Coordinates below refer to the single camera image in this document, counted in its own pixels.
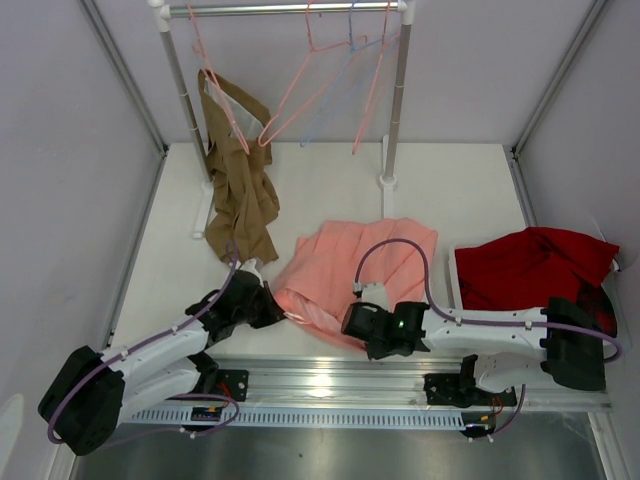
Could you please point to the pink wire hanger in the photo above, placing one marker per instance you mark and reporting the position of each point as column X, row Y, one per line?
column 303, row 90
column 377, row 85

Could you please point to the white slotted cable duct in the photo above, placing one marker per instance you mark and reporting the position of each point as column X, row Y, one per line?
column 197, row 416

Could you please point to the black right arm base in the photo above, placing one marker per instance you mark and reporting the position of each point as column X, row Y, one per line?
column 460, row 390

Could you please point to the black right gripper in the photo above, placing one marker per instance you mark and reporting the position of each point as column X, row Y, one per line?
column 376, row 353

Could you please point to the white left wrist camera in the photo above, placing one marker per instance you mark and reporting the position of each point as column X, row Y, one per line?
column 253, row 266

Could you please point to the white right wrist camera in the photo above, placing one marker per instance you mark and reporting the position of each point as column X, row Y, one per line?
column 373, row 293

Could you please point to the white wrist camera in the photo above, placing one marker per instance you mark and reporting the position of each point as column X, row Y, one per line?
column 253, row 266
column 373, row 293

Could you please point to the aluminium mounting rail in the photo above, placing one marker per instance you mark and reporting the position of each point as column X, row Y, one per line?
column 335, row 382

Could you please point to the white perforated basket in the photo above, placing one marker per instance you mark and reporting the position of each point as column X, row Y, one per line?
column 610, row 300

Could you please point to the pink hanger holding tan skirt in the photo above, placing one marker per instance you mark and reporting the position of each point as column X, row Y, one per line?
column 220, row 85

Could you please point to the white garment rack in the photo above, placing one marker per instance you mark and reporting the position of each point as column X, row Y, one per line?
column 163, row 13

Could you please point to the tan brown skirt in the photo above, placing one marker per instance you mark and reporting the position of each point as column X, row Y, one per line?
column 245, row 199

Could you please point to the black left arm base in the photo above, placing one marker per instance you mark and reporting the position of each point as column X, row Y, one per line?
column 212, row 379

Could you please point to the pink skirt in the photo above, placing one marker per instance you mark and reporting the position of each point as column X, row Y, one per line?
column 315, row 289

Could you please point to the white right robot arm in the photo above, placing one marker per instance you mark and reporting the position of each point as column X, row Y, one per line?
column 501, row 349

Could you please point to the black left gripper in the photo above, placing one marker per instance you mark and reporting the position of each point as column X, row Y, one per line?
column 272, row 312

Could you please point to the red garment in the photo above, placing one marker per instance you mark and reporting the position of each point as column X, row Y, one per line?
column 530, row 270

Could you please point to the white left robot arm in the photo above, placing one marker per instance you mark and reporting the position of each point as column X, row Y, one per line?
column 95, row 391

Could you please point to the pink wire hanger right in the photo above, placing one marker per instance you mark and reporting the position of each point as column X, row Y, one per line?
column 377, row 85

